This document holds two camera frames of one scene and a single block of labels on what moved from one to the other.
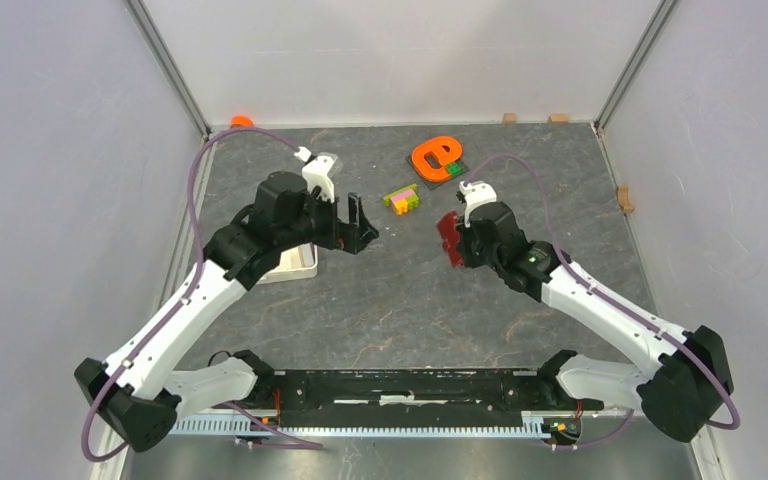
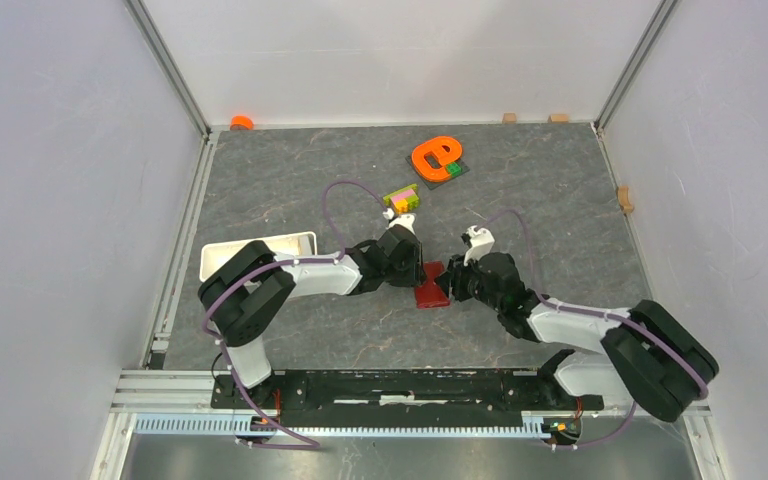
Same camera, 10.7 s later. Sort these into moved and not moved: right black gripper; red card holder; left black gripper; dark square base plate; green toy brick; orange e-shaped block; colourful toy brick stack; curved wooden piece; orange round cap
Moved: right black gripper; left black gripper; red card holder
Not moved: curved wooden piece; orange round cap; colourful toy brick stack; green toy brick; dark square base plate; orange e-shaped block
